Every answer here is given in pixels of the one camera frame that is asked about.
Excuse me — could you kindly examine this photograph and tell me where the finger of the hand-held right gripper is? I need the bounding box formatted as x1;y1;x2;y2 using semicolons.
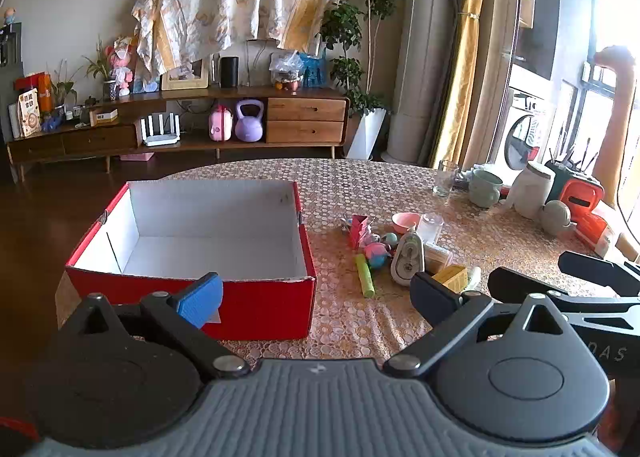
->
487;267;640;335
558;251;640;297

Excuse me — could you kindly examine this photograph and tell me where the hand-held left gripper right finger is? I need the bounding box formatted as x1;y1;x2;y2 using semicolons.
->
382;271;576;379

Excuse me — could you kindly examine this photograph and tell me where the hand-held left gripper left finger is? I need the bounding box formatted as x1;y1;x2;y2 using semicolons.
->
67;273;249;380

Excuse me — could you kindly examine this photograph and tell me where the red cardboard box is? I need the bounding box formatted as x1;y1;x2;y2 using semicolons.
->
65;180;318;342

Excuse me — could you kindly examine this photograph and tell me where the red binder clip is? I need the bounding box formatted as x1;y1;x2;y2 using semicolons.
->
350;214;370;250

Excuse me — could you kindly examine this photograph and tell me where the small yellow box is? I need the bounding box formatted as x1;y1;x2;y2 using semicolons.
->
432;264;469;294

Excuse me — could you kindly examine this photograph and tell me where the clear plastic box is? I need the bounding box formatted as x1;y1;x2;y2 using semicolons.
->
424;243;453;273

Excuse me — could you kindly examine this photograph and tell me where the white correction tape dispenser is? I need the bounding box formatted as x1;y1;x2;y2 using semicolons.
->
390;231;426;286

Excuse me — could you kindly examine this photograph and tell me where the small clear plastic jar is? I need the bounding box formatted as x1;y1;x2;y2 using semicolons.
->
416;213;445;245

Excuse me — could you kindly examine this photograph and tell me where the green marker pen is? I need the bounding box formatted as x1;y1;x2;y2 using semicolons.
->
355;253;377;298

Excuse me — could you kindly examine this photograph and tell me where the pink bowl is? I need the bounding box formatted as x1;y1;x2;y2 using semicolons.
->
391;212;422;235

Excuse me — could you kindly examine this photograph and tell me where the white lidded jar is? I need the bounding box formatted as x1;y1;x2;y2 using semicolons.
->
507;162;556;220

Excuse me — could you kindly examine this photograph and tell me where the pale green mug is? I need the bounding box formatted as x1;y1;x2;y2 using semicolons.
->
467;169;504;208

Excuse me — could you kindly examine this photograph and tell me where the green utensil holder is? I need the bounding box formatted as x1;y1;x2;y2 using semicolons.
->
545;137;606;188

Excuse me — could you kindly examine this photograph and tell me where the clear drinking glass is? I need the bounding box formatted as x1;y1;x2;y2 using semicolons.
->
432;160;460;198

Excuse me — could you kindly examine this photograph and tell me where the white washing machine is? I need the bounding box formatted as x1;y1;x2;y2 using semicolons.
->
500;87;556;172

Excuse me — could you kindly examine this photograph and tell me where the white wifi router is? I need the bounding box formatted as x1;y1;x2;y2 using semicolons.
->
140;113;182;148

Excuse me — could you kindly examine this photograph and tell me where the pink toy suitcase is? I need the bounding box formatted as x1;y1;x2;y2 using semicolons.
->
208;104;233;142

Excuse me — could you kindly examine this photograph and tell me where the purple kettlebell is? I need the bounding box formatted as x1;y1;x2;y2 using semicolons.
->
234;99;265;142

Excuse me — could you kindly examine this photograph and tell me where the wooden tv cabinet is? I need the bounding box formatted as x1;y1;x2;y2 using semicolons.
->
7;87;351;182

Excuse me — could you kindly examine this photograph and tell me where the yellow curtain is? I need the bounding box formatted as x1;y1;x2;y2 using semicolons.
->
430;0;493;170

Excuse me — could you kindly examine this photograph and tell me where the black cylinder speaker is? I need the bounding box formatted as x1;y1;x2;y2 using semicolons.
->
220;56;240;88

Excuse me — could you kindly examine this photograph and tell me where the small potted plant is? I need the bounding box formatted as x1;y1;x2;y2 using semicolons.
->
82;39;118;102

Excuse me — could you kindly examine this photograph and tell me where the beige standing air conditioner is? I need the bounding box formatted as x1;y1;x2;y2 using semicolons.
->
385;0;456;165

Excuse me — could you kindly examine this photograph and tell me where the pink doll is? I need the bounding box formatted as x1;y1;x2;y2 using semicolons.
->
111;37;136;98

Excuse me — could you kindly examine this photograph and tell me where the clear plastic bag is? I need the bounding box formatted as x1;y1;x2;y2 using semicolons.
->
269;51;303;92

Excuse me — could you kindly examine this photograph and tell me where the blue plastic pack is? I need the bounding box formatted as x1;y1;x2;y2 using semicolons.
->
300;49;328;88

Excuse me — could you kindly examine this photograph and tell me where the printed snack bag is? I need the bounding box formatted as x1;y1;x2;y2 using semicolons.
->
17;89;42;138

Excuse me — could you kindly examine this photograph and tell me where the orange handled container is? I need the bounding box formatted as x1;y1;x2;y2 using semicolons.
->
557;180;606;228

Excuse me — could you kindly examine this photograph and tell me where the cream picture frame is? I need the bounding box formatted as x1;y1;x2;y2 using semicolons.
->
161;59;209;91

